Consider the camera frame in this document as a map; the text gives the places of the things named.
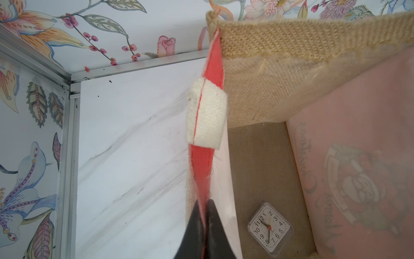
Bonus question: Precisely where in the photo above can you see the burlap canvas bag red trim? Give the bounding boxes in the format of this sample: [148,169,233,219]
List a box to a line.
[186,11,414,259]

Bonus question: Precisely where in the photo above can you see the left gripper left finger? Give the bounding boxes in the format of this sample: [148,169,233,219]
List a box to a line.
[174,201,204,259]

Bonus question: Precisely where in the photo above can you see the clear square alarm clock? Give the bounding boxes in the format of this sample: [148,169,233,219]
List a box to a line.
[246,200,294,258]

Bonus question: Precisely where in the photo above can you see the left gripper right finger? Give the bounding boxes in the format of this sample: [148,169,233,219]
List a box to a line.
[205,199,236,259]

